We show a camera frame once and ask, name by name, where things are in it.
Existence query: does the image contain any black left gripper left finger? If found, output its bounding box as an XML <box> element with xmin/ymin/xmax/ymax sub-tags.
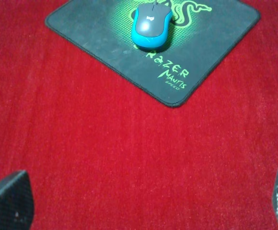
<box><xmin>0</xmin><ymin>170</ymin><xmax>35</xmax><ymax>230</ymax></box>

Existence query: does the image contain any red velvet tablecloth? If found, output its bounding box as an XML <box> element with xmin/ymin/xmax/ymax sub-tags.
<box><xmin>0</xmin><ymin>0</ymin><xmax>278</xmax><ymax>230</ymax></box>

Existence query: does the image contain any black green Razer mouse pad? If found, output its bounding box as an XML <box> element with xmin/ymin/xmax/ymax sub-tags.
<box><xmin>45</xmin><ymin>0</ymin><xmax>260</xmax><ymax>107</ymax></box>

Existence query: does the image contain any grey blue computer mouse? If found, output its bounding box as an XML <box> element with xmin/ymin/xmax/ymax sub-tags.
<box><xmin>131</xmin><ymin>1</ymin><xmax>173</xmax><ymax>49</ymax></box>

